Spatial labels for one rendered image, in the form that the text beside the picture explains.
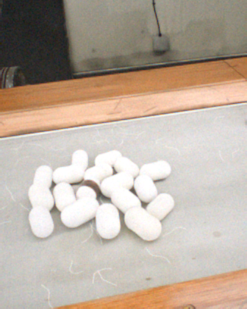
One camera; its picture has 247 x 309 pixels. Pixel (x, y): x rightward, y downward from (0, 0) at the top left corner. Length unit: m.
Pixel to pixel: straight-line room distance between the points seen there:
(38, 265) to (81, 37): 2.18
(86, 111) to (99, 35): 1.94
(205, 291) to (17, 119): 0.36
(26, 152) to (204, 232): 0.25
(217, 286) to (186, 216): 0.11
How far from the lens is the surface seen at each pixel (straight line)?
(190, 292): 0.31
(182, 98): 0.60
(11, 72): 1.08
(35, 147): 0.54
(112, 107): 0.58
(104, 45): 2.53
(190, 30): 2.62
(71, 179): 0.45
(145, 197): 0.41
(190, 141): 0.52
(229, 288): 0.32
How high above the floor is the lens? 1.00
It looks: 30 degrees down
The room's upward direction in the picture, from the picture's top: 4 degrees counter-clockwise
